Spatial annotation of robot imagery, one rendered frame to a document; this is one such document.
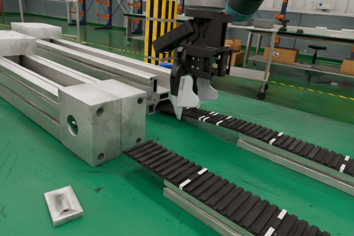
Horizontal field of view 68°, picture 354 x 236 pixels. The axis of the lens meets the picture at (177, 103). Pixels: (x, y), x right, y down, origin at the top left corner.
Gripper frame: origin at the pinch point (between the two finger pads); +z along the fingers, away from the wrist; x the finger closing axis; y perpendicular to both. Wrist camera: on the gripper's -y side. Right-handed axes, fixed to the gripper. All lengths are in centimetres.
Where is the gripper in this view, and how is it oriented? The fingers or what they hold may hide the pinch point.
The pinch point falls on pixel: (185, 109)
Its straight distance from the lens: 55.3
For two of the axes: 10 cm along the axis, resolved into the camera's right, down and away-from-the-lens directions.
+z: -0.8, 9.4, 3.4
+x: 6.5, -2.1, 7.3
